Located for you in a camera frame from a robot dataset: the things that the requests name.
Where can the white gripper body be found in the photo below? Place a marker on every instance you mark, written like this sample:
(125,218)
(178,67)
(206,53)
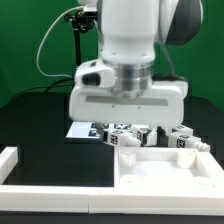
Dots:
(160,105)

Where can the white square tabletop part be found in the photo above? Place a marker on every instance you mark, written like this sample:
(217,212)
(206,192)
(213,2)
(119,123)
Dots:
(167,169)

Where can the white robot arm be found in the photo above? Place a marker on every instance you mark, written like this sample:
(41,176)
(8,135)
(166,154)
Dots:
(119,86)

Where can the white AprilTag sheet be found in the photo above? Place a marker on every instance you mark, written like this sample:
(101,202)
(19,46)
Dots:
(88,130)

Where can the white U-shaped fence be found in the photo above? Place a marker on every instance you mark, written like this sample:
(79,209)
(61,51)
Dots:
(101,199)

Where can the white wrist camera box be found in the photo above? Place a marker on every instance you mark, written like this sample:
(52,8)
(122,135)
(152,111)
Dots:
(95,74)

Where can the black camera on pole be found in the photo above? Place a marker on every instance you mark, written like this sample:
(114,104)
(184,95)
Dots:
(81,22)

